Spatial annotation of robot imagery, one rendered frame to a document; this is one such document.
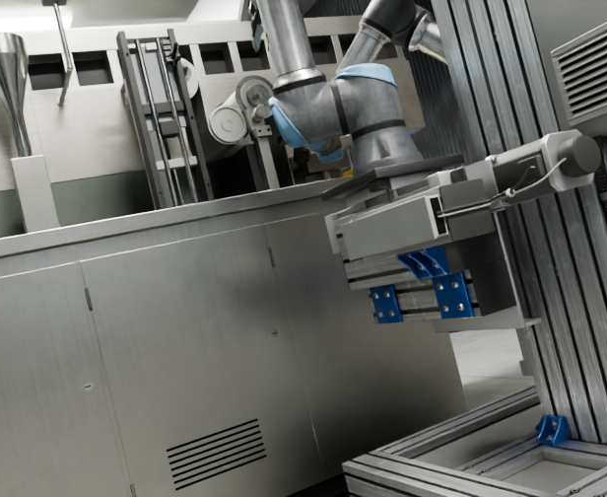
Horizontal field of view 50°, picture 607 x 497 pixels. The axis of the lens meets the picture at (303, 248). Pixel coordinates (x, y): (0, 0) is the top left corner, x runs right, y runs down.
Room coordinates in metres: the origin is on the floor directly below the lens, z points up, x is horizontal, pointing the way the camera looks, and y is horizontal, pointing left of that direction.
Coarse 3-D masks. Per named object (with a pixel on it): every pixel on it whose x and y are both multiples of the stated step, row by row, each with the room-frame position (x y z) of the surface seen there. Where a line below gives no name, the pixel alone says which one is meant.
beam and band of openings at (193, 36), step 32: (96, 32) 2.25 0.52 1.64; (192, 32) 2.41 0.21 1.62; (224, 32) 2.46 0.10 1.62; (320, 32) 2.64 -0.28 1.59; (352, 32) 2.71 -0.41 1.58; (32, 64) 2.22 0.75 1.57; (64, 64) 2.20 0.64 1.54; (96, 64) 2.31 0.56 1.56; (192, 64) 2.41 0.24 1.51; (224, 64) 2.53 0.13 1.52; (256, 64) 2.59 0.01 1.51; (320, 64) 2.71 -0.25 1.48
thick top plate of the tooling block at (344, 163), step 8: (344, 152) 2.20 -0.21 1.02; (312, 160) 2.14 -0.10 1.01; (344, 160) 2.19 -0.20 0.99; (304, 168) 2.15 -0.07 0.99; (312, 168) 2.14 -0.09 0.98; (320, 168) 2.15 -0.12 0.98; (328, 168) 2.17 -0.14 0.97; (336, 168) 2.18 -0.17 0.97; (344, 168) 2.22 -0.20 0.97; (296, 176) 2.22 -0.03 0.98; (304, 176) 2.18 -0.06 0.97
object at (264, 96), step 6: (258, 84) 2.11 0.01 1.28; (252, 90) 2.09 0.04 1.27; (258, 90) 2.11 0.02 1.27; (264, 90) 2.11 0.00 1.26; (246, 96) 2.10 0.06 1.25; (252, 96) 2.09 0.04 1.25; (264, 96) 2.11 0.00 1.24; (252, 102) 2.09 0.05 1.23; (258, 102) 2.10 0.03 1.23; (264, 102) 2.11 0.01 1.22
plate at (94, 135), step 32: (384, 64) 2.75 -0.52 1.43; (32, 96) 2.14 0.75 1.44; (96, 96) 2.23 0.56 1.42; (224, 96) 2.43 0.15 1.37; (416, 96) 2.81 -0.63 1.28; (0, 128) 2.09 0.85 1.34; (32, 128) 2.13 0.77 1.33; (64, 128) 2.17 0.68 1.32; (96, 128) 2.22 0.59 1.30; (128, 128) 2.26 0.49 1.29; (416, 128) 2.79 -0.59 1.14; (0, 160) 2.08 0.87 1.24; (64, 160) 2.16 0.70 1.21; (96, 160) 2.20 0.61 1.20; (128, 160) 2.25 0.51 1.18
